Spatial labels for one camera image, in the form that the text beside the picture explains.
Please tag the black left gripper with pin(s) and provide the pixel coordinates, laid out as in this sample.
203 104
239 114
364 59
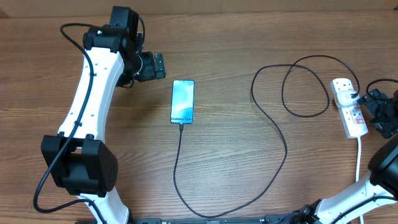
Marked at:
150 72

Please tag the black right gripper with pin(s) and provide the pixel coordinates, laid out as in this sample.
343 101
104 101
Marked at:
389 128

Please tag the white power strip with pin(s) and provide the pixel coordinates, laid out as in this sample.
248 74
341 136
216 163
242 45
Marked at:
352 117

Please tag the Galaxy smartphone blue screen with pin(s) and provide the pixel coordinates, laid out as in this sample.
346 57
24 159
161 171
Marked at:
182 105

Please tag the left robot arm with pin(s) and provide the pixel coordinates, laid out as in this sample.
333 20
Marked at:
77 157

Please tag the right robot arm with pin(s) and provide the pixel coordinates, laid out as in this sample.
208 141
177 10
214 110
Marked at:
377 188

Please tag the white charger adapter plug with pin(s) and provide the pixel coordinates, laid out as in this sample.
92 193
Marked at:
346 98

